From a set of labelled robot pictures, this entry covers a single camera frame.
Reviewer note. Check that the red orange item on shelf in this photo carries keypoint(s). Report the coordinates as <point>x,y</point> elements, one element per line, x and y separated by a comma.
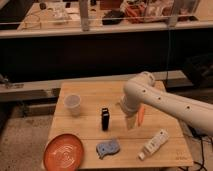
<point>135,13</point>

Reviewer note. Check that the orange plate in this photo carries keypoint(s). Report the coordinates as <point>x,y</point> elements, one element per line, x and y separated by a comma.
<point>64,153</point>

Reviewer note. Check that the translucent plastic cup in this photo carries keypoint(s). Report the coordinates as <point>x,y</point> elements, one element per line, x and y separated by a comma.
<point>72,104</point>

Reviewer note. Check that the black bag on shelf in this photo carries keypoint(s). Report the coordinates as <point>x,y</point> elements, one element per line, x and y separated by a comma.
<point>112,17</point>

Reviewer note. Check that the metal post right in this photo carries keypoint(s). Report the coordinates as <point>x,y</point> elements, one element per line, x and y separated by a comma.
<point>173,18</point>

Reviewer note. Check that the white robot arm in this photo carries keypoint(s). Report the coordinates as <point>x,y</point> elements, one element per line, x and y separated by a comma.
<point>140,89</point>

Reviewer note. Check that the metal post left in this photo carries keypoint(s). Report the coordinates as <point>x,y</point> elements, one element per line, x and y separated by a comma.
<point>83,8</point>

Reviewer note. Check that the white plastic bottle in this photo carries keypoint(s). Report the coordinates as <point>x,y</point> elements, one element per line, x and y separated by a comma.
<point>154,144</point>

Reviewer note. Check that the blue sponge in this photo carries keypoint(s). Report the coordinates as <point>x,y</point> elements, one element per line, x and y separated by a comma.
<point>109,147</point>

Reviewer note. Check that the orange carrot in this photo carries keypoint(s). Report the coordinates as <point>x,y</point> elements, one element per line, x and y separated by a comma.
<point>141,113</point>

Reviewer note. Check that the clear plastic bottle on shelf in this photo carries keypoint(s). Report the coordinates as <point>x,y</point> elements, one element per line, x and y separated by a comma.
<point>59,12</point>

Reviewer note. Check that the black whiteboard eraser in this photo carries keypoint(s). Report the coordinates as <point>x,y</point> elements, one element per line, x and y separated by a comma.
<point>105,119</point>

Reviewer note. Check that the beige cylindrical end effector tip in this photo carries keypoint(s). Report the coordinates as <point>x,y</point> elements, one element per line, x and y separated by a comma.
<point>130,122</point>

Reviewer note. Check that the metal post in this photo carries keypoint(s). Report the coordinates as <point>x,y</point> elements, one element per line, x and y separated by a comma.
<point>173,18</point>
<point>83,8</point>

